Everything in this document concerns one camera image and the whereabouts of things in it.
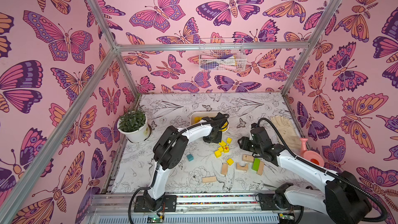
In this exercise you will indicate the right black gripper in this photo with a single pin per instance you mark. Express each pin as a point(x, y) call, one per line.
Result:
point(244, 143)

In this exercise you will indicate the potted green plant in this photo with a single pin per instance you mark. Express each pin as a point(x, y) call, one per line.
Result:
point(134, 125)

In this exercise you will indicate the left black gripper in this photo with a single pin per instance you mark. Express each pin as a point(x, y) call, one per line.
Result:
point(219, 140)

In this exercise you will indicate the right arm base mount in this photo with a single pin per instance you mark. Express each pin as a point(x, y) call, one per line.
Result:
point(275, 202)

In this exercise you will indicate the pink watering can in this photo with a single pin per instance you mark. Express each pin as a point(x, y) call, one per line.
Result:
point(310, 155)

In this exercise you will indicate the wire basket on wall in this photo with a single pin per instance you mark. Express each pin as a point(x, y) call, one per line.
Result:
point(222, 57)

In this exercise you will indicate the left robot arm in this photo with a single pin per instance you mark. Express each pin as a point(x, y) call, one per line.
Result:
point(168, 152)

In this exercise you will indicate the teal block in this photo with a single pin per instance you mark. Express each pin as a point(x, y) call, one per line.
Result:
point(190, 157)

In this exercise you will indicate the green rectangular block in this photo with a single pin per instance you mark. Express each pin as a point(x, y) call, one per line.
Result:
point(256, 164)

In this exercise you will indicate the white plastic bin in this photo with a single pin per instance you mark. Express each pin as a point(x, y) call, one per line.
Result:
point(198, 116)

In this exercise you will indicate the long natural wood block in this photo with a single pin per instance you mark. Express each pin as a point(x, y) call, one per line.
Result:
point(210, 179)

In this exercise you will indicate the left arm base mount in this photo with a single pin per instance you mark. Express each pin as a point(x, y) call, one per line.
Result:
point(145, 204)

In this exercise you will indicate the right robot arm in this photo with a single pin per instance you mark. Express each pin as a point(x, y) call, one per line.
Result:
point(337, 195)

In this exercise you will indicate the beige work glove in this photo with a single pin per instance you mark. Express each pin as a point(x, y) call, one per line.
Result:
point(287, 131)

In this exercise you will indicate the natural wood block upright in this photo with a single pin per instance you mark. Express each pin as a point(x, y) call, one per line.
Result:
point(224, 169)

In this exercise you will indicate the yellow cube red cross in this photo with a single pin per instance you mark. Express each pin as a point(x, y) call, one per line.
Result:
point(226, 149)

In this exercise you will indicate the natural wood arch block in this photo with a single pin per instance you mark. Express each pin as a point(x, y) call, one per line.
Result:
point(242, 167)

